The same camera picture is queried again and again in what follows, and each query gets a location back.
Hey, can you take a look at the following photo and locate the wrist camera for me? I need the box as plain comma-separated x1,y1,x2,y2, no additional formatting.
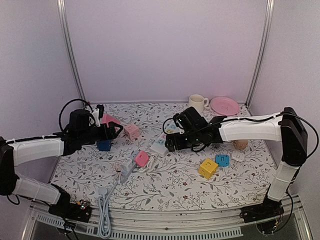
173,113,184,134
91,104,105,127

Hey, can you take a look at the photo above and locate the cyan square adapter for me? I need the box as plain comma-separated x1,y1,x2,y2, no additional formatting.
215,154,230,167

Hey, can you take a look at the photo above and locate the grey cable with puck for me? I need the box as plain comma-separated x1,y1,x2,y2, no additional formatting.
96,179,118,239

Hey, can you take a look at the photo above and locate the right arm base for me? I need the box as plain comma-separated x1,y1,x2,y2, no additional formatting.
239,191,294,236

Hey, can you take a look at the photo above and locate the floral tablecloth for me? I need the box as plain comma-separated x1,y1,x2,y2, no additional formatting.
51,103,276,211

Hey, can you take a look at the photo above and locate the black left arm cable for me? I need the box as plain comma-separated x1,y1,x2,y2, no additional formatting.
58,98,91,128

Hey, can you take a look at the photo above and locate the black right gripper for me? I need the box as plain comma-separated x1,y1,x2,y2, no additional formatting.
165,130,202,152

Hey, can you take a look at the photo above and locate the pink triangular socket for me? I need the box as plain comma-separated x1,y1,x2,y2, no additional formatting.
101,114,121,127

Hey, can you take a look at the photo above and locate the grey small power strip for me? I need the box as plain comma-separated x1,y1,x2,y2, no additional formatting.
118,159,137,184

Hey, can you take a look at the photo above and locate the white phone charger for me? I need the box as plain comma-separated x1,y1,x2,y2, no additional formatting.
121,158,133,172

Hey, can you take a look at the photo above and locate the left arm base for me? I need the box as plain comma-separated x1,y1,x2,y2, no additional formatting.
48,184,92,223

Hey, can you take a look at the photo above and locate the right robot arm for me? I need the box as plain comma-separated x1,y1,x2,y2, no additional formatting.
164,107,312,218

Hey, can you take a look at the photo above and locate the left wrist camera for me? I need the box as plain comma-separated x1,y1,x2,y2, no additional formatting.
91,104,105,127

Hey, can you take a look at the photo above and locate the yellow square adapter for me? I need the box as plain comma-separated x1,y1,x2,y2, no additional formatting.
198,158,219,180

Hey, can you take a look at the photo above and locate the white square adapter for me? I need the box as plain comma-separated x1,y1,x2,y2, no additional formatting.
231,151,245,162

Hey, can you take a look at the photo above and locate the pink square charger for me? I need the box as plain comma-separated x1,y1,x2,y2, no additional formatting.
134,151,149,168

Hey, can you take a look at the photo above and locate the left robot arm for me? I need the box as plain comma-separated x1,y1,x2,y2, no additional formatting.
0,109,123,217

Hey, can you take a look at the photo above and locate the pink plate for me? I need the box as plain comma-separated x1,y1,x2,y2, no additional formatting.
210,96,240,116

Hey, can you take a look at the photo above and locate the beige dragon cube adapter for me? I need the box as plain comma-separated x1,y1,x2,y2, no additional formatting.
233,139,249,150

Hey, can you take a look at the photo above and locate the cream ribbed mug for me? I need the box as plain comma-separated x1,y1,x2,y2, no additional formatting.
188,94,210,114

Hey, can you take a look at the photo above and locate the aluminium frame post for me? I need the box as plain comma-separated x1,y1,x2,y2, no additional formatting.
56,0,86,100
245,0,275,109

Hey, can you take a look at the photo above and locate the pink thin bundled cable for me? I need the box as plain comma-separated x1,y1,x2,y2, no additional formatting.
109,161,124,183

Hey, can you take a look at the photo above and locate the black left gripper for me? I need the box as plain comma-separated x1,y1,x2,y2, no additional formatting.
78,121,123,145

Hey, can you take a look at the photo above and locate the front aluminium rail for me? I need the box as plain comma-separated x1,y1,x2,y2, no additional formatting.
21,194,317,240

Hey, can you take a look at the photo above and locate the dark blue cube adapter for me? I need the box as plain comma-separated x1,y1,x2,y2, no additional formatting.
96,140,112,152

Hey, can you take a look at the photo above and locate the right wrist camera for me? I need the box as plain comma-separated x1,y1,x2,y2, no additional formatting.
173,113,184,134

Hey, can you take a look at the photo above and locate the pink cube socket adapter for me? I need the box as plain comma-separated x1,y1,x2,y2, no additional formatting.
124,123,140,141

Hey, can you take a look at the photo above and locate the white power strip cord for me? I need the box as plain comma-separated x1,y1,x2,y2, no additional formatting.
139,153,161,175

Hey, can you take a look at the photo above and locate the right aluminium frame post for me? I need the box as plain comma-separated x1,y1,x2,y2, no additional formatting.
245,0,275,109

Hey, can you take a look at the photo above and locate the left aluminium frame post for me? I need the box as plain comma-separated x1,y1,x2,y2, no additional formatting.
56,0,86,100

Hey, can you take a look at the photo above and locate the white power strip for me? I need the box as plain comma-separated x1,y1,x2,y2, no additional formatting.
150,122,182,158

